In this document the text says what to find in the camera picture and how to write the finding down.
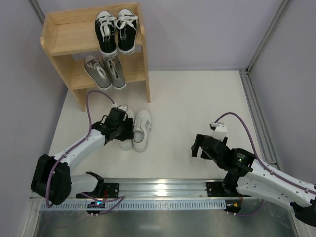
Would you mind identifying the white sneaker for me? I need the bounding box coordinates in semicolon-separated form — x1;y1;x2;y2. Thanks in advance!
120;106;135;151
133;109;152;152

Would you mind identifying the grey canvas sneaker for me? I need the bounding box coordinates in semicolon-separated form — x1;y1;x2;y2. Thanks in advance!
102;56;126;90
84;55;112;90

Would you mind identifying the black canvas sneaker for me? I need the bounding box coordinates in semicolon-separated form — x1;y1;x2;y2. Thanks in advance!
115;9;138;55
94;11;118;58

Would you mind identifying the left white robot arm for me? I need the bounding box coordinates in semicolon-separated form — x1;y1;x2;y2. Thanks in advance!
31;105;134;205

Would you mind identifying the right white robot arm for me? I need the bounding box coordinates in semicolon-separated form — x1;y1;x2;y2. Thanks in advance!
191;134;316;227

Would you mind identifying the wooden two-tier shoe shelf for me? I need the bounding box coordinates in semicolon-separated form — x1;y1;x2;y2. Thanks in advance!
40;2;151;111

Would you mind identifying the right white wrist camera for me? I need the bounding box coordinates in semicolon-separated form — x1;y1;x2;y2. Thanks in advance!
210;122;227;142

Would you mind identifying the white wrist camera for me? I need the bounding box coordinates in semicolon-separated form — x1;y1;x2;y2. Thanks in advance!
112;104;128;112
210;122;227;142

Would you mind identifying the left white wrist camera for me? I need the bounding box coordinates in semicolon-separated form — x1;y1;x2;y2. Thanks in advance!
112;104;128;112

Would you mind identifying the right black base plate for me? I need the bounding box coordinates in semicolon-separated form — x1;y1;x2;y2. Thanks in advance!
205;181;238;198

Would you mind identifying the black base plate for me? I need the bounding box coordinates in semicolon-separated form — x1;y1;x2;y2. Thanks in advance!
205;181;238;198
75;182;120;199

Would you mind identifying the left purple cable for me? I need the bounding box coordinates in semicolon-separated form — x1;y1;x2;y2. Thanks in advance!
45;90;125;215

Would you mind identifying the purple cable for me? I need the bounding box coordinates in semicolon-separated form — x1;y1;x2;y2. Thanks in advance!
214;112;316;218
45;90;125;215

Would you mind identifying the aluminium mounting rail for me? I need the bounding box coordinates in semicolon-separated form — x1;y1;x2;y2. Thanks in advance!
29;178;247;202

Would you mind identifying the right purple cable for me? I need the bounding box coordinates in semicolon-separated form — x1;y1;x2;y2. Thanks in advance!
214;112;316;218

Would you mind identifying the right aluminium frame rail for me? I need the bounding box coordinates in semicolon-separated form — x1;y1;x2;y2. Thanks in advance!
239;70;279;169

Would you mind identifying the grey slotted cable duct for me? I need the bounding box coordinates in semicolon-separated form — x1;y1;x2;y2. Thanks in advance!
40;199;226;211

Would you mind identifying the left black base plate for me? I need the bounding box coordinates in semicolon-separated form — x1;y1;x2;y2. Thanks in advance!
75;182;120;199

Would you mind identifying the left corner aluminium post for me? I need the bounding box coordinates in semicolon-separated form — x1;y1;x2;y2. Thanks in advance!
28;0;45;24

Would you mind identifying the corner aluminium post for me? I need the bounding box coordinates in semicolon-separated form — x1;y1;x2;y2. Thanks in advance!
28;0;45;24
246;0;293;73

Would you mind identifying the right corner aluminium post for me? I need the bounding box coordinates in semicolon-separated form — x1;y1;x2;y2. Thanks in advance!
246;0;293;73

